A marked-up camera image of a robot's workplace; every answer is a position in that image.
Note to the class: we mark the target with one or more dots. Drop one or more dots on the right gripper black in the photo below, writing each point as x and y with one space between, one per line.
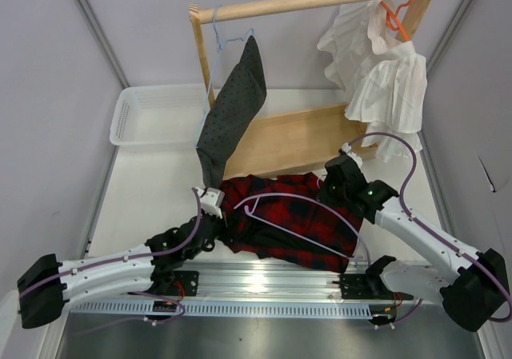
323 195

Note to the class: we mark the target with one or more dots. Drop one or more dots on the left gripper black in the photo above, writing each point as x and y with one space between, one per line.
221 223

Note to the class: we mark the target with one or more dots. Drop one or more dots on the purple hanger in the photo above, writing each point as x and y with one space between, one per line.
304 227

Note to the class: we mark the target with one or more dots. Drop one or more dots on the red plaid skirt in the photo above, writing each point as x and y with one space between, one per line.
292 227

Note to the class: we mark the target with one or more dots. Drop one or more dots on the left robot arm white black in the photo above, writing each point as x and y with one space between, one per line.
51 286

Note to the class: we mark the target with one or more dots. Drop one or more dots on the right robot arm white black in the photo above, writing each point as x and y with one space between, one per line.
468 284

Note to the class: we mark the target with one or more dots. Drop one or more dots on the orange hanger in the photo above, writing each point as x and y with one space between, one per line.
393 21

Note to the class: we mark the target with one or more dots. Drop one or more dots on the light blue hanger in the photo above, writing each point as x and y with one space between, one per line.
220 46

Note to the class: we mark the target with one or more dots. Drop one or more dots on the wooden clothes rack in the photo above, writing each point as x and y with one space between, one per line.
297 140

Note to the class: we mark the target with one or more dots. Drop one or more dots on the white pleated garment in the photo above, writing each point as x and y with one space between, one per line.
383 80

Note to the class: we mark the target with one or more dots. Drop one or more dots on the white plastic basket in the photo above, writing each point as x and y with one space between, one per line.
158 117

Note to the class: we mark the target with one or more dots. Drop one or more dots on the grey dotted garment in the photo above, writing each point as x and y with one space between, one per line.
236 105

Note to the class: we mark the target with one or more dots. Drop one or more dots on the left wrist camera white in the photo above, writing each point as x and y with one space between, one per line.
211 201

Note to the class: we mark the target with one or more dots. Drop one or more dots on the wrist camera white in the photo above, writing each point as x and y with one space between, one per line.
347 150
211 201

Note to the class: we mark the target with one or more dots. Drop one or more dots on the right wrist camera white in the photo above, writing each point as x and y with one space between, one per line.
347 150

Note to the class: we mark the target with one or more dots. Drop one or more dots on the aluminium mounting rail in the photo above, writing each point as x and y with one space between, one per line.
252 280

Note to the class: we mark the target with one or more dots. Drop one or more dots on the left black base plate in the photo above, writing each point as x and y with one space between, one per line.
176 284

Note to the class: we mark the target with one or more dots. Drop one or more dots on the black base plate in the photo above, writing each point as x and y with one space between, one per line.
354 286
176 284

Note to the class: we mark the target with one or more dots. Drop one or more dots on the white slotted cable duct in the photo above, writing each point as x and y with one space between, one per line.
195 308

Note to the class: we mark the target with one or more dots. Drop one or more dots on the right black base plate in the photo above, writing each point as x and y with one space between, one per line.
354 286

